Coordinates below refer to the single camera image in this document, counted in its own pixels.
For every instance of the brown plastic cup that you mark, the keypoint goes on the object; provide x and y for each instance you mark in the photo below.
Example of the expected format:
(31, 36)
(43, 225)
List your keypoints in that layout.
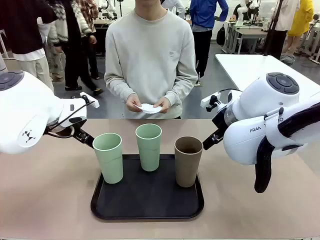
(187, 167)

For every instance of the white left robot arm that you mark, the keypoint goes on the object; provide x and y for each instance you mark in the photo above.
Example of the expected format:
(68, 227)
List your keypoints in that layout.
(27, 110)

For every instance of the person in white top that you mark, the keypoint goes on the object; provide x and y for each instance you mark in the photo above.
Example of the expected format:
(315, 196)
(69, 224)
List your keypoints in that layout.
(287, 17)

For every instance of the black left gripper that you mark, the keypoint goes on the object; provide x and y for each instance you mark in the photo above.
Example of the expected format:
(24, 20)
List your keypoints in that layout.
(76, 120)

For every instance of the black hanging bag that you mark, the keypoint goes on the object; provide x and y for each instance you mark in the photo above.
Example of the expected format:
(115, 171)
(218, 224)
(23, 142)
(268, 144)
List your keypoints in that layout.
(221, 36)

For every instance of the person's left hand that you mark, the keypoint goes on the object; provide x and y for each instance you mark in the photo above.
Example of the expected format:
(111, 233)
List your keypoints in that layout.
(165, 105)

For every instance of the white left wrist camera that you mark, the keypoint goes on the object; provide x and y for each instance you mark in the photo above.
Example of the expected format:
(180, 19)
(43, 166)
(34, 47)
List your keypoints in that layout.
(91, 101)

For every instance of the grey background desk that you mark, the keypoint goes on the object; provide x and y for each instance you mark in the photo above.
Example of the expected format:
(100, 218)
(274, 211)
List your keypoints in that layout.
(247, 33)

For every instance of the white rectangular table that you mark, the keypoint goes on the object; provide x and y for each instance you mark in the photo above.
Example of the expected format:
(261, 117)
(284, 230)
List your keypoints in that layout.
(240, 72)

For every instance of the person's right forearm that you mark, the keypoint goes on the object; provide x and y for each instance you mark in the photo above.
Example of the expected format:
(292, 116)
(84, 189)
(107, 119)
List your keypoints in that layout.
(117, 87)

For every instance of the person in plaid shirt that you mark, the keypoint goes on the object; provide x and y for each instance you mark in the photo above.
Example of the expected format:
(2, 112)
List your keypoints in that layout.
(77, 55)

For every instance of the person in beige sweater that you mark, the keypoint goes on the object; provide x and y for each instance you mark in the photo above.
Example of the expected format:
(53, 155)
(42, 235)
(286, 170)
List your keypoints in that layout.
(150, 55)

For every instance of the person's right hand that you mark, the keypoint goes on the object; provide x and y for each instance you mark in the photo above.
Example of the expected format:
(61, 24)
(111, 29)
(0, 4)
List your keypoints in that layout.
(132, 101)

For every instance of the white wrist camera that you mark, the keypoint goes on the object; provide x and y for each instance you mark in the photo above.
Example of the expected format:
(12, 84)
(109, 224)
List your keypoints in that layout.
(91, 101)
(208, 101)

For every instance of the person in black jacket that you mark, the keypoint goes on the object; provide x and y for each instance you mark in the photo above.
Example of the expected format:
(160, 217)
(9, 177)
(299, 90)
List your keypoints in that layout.
(22, 30)

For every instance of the person in floral skirt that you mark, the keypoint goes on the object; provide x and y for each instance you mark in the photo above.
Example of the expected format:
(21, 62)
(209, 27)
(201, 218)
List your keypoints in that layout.
(57, 57)

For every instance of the black plastic serving tray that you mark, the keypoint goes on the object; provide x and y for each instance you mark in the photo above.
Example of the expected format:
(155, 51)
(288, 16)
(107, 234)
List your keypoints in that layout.
(147, 200)

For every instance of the white cylindrical air purifier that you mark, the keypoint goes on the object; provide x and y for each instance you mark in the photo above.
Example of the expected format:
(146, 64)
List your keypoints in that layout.
(2, 63)

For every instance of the light green plastic cup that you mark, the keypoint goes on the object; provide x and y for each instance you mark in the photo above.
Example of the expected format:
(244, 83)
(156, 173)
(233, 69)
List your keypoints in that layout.
(110, 162)
(149, 152)

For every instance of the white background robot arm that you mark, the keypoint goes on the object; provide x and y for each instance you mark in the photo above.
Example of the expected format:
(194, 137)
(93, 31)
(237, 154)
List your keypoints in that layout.
(107, 7)
(241, 12)

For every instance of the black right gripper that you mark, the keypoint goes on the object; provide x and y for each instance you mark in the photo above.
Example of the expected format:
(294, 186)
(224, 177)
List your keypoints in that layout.
(219, 120)

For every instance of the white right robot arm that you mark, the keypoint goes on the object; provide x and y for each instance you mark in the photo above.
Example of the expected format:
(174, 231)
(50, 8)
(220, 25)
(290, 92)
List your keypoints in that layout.
(252, 110)

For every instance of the person in blue jacket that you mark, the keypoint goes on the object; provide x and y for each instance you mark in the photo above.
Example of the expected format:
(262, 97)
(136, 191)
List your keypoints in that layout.
(203, 30)

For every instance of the person in yellow coat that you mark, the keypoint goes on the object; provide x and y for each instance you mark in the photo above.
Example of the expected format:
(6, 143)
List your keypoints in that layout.
(301, 22)

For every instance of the person's left forearm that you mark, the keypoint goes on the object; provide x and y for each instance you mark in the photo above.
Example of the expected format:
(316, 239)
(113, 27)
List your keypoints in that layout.
(182, 90)

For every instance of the white scalloped paper coaster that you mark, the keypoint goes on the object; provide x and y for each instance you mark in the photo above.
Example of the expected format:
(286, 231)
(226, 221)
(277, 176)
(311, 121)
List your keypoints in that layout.
(150, 108)

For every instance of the black stand pole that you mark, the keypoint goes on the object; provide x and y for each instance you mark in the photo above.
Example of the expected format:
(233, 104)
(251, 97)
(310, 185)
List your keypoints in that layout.
(272, 30)

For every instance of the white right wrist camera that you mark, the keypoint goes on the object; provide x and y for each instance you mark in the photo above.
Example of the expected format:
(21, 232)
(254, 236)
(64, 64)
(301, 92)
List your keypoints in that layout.
(208, 101)

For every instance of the grey cloth heap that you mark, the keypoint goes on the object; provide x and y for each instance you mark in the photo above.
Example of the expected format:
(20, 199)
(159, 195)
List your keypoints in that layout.
(287, 60)

